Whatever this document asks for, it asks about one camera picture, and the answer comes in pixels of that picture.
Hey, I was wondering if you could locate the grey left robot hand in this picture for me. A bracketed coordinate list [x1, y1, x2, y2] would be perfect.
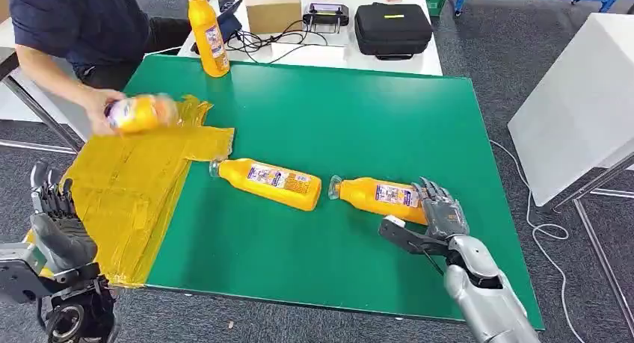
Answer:
[29, 161, 99, 278]

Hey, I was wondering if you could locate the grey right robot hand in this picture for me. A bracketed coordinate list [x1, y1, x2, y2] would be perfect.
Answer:
[411, 176, 471, 241]

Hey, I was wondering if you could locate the orange drink bottle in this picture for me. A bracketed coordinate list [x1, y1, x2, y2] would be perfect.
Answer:
[104, 93, 179, 135]
[208, 157, 324, 212]
[182, 0, 232, 78]
[327, 174, 430, 227]

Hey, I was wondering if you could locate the yellow sheet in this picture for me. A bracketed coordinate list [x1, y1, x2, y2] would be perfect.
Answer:
[61, 93, 237, 288]

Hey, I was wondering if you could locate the grey side table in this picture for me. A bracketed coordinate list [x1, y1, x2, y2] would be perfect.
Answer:
[0, 16, 95, 156]

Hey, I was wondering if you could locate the white side table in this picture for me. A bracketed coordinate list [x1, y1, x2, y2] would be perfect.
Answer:
[507, 12, 634, 328]

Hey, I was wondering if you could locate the black carry case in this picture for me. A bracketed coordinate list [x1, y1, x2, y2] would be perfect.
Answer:
[354, 1, 435, 61]

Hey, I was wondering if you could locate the person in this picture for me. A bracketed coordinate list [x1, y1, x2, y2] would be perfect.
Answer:
[4, 0, 195, 93]

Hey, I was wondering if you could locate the black remote controller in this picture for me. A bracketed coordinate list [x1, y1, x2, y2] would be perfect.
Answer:
[302, 2, 351, 34]

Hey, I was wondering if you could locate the cardboard box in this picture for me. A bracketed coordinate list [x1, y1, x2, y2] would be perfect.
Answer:
[243, 0, 304, 35]

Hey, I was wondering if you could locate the black right camera bracket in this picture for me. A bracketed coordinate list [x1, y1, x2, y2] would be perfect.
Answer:
[378, 218, 452, 258]

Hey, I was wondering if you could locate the black camera bracket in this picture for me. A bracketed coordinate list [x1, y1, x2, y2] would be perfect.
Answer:
[378, 218, 452, 258]
[0, 259, 103, 305]

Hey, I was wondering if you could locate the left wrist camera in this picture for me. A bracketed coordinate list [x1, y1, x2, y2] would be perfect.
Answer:
[0, 241, 49, 278]

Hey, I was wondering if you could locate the black left camera bracket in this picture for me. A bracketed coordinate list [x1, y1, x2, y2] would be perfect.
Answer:
[0, 259, 103, 305]

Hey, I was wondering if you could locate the white floor cable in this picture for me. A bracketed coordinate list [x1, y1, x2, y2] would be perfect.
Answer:
[488, 139, 588, 343]

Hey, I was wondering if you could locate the black cable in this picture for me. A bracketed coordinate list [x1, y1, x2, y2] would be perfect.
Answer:
[224, 16, 331, 65]

